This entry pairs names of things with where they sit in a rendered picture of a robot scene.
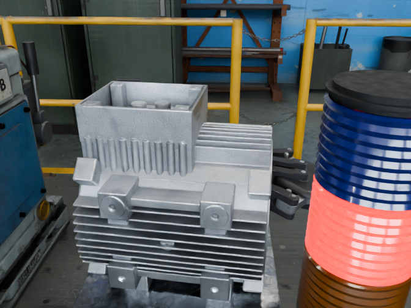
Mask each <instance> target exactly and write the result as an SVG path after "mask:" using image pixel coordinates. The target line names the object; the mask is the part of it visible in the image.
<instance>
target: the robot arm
mask: <svg viewBox="0 0 411 308"><path fill-rule="evenodd" d="M293 154H294V150H293V149H291V148H273V154H272V190H271V197H270V211H272V212H274V213H276V214H278V215H279V216H281V217H283V218H284V219H287V220H293V219H294V216H295V212H296V211H297V210H298V209H299V208H302V209H306V210H309V206H310V199H311V191H312V187H313V181H314V179H313V175H314V170H315V167H316V166H315V164H314V163H311V162H309V161H306V160H302V159H296V158H294V157H293Z"/></svg>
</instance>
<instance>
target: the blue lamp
mask: <svg viewBox="0 0 411 308"><path fill-rule="evenodd" d="M324 100H325V103H324V105H323V111H324V112H323V114H322V116H321V119H322V123H321V125H320V130H321V132H320V133H319V140H320V141H319V142H318V145H317V148H318V151H317V153H316V157H317V159H316V162H315V166H316V167H315V170H314V176H315V179H316V180H317V182H318V183H319V184H320V185H321V187H323V188H324V189H326V190H327V191H328V192H330V193H331V194H333V195H334V196H336V197H338V198H340V199H342V200H345V201H347V202H350V203H352V204H355V205H358V206H361V207H366V208H371V209H375V210H383V211H408V210H411V118H402V117H389V116H384V115H377V114H370V113H367V112H362V111H358V110H355V109H352V108H348V107H346V106H344V105H341V104H339V103H338V102H336V101H335V100H334V99H332V97H331V95H329V94H328V93H326V94H325V95H324Z"/></svg>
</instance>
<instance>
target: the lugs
mask: <svg viewBox="0 0 411 308"><path fill-rule="evenodd" d="M101 172H102V167H101V163H100V161H99V160H97V159H95V158H77V160H76V165H75V170H74V173H73V178H72V179H73V180H74V181H75V182H77V183H78V184H80V185H87V186H98V185H99V182H100V176H101ZM271 190H272V172H271V171H264V170H250V173H249V181H248V198H249V199H256V200H270V197H271ZM107 266H108V265H103V264H97V263H89V267H88V273H94V274H103V275H108V269H107ZM263 286H264V274H262V282H253V281H247V280H244V281H243V291H245V292H253V293H262V292H263Z"/></svg>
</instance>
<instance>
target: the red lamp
mask: <svg viewBox="0 0 411 308"><path fill-rule="evenodd" d="M313 179H314V181H313V187H312V191H311V199H310V206H309V214H308V222H307V229H306V236H305V245H306V248H307V251H308V252H309V254H310V256H311V257H312V258H313V259H314V260H315V261H316V262H317V263H318V264H319V265H320V266H321V267H323V268H324V269H325V270H327V271H328V272H330V273H332V274H334V275H335V276H338V277H340V278H342V279H345V280H347V281H351V282H355V283H358V284H363V285H371V286H389V285H395V284H399V283H401V282H404V281H406V280H407V279H409V278H410V277H411V210H408V211H383V210H375V209H371V208H366V207H361V206H358V205H355V204H352V203H350V202H347V201H345V200H342V199H340V198H338V197H336V196H334V195H333V194H331V193H330V192H328V191H327V190H326V189H324V188H323V187H321V185H320V184H319V183H318V182H317V180H316V179H315V176H314V175H313Z"/></svg>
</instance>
